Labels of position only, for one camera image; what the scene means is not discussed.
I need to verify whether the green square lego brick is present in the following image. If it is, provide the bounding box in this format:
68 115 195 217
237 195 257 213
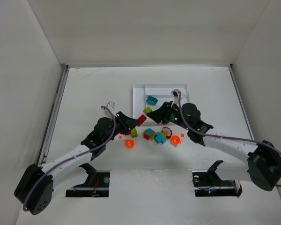
131 128 138 138

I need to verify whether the red slope lego brick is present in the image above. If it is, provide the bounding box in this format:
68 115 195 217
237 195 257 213
137 114 147 127

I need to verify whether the small green lego brick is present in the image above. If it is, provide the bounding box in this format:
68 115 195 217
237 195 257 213
143 107 152 115

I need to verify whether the teal rounded lego brick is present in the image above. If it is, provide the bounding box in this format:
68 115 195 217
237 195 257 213
146 96 158 105

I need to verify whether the teal square lego brick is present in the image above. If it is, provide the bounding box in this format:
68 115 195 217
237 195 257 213
145 128 155 137

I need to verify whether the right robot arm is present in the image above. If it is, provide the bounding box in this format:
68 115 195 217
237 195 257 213
147 102 281 191

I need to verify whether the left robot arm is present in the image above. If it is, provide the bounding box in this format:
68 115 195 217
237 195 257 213
14 112 139 215

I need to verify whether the orange round lego left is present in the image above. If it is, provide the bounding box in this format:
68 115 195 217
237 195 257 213
125 139 135 149

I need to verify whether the orange round lego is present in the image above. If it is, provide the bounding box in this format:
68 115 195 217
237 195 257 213
170 135 181 147
125 139 135 149

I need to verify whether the white compartment tray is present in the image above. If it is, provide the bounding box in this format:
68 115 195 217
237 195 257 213
132 83 190 119

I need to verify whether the red flower lego brick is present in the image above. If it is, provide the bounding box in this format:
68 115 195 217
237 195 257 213
162 127 172 138

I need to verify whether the teal stepped lego brick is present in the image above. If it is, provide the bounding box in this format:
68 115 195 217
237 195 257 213
154 132 166 144

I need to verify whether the orange round lego right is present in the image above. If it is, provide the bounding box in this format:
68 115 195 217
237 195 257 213
170 135 181 147

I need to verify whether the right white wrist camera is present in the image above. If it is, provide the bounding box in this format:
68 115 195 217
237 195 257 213
171 89 180 98

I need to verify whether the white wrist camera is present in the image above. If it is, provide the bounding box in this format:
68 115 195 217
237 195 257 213
171 89 180 98
104 101 115 116

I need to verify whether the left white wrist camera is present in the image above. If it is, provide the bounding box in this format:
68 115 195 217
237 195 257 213
104 101 115 116

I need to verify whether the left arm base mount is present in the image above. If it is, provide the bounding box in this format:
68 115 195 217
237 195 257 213
65 163 111 198

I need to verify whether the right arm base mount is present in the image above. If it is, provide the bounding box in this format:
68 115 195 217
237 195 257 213
192 160 243 197

